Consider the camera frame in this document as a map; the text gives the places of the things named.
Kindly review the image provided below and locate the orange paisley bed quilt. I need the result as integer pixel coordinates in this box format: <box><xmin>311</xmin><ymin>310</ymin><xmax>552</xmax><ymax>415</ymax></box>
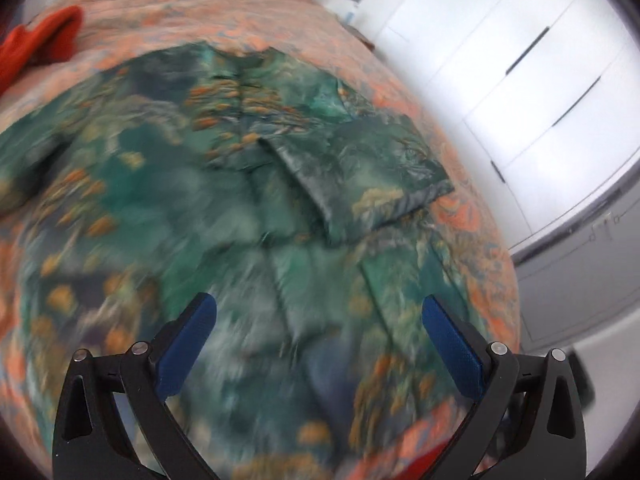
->
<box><xmin>0</xmin><ymin>0</ymin><xmax>524</xmax><ymax>480</ymax></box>

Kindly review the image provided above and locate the red knit sweater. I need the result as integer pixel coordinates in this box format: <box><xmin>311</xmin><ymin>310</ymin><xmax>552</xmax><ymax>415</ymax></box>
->
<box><xmin>0</xmin><ymin>6</ymin><xmax>84</xmax><ymax>93</ymax></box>

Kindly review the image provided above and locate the green landscape print jacket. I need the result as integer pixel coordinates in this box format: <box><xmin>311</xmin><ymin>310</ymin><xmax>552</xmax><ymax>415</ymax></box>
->
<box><xmin>0</xmin><ymin>40</ymin><xmax>490</xmax><ymax>480</ymax></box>

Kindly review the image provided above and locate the white wardrobe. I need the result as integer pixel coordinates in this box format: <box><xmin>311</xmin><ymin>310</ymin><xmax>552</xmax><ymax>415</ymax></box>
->
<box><xmin>378</xmin><ymin>0</ymin><xmax>639</xmax><ymax>252</ymax></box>

